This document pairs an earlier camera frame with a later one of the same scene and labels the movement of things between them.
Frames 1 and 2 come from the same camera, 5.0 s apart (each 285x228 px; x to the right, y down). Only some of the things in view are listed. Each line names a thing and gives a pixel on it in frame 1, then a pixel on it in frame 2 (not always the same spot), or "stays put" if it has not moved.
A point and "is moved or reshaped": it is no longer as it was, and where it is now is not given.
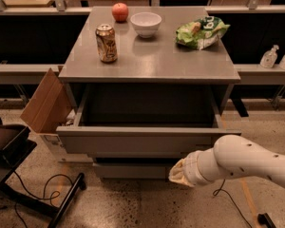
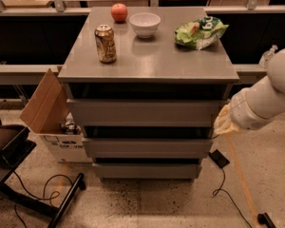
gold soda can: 105,40 stays put
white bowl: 146,24 stays put
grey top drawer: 143,119 is moved or reshaped
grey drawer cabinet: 144,93 stays put
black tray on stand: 10,145 stays put
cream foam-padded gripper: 193,169 → 241,113
